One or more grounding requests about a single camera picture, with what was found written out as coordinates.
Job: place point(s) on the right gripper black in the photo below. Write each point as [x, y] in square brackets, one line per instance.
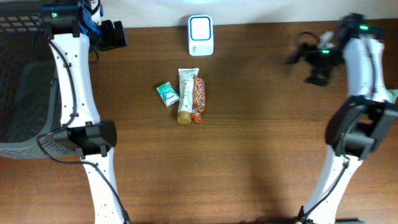
[310, 57]

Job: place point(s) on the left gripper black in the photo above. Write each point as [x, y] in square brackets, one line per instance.
[115, 38]

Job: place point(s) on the small teal tissue packet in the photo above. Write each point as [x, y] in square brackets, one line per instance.
[168, 95]

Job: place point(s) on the white cream tube gold cap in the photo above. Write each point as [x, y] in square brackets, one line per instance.
[186, 82]

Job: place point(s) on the teal snack packet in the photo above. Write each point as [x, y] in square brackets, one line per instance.
[392, 96]

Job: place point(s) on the red orange snack bar wrapper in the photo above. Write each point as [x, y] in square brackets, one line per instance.
[198, 99]

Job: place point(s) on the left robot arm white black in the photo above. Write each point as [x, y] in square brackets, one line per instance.
[74, 29]

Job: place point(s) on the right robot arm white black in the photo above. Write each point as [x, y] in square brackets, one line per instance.
[358, 128]

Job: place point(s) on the white barcode scanner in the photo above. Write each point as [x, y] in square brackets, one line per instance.
[200, 35]

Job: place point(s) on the grey plastic mesh basket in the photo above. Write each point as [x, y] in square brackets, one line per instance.
[30, 94]

